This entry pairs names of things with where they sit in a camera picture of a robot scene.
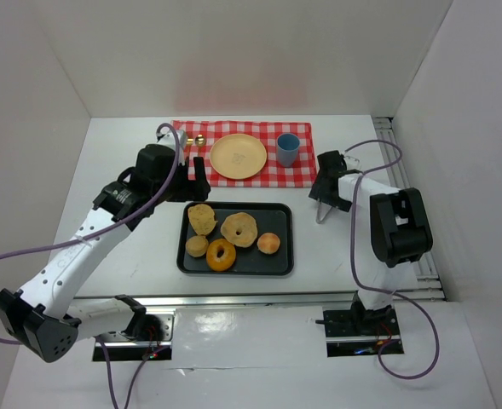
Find aluminium rail right side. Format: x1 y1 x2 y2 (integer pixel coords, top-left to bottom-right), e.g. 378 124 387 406
372 117 446 302

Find aluminium rail front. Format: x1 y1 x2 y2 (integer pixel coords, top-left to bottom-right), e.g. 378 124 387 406
69 291 365 308

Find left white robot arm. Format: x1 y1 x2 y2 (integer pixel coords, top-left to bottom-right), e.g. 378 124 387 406
0 144 211 363

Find gold spoon black handle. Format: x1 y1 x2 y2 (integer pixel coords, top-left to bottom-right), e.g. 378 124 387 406
195 135 206 147

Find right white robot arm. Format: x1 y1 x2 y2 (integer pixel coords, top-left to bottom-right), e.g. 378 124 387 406
309 151 433 336

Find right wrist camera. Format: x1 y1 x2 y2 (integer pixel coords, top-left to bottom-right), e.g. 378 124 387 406
343 154 361 171

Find black baking tray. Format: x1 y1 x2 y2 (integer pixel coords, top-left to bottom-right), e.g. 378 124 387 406
176 202 294 277

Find red checkered cloth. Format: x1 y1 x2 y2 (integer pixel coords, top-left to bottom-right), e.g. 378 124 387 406
173 120 317 188

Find blue cup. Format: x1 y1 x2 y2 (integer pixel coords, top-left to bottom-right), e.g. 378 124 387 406
276 133 300 168

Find small round bun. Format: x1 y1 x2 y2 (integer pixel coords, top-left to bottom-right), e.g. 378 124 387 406
257 233 280 255

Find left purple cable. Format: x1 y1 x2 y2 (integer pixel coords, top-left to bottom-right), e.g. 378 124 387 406
0 123 179 409

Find speckled oval bread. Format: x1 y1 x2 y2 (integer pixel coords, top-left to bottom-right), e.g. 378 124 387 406
188 204 217 236

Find large pale bagel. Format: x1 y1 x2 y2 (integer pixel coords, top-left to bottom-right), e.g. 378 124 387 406
221 212 258 248

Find small round muffin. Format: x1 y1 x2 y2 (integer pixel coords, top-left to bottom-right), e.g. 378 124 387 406
185 235 209 258

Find aluminium rail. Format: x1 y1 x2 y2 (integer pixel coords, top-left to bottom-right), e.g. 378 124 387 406
69 291 365 308
372 117 446 302

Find orange glazed donut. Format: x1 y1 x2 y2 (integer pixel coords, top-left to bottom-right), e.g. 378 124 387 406
206 239 237 272

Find metal tongs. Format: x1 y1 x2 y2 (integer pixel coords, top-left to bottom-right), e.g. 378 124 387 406
315 201 333 224

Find beige plate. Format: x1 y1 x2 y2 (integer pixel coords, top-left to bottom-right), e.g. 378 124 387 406
210 134 268 180

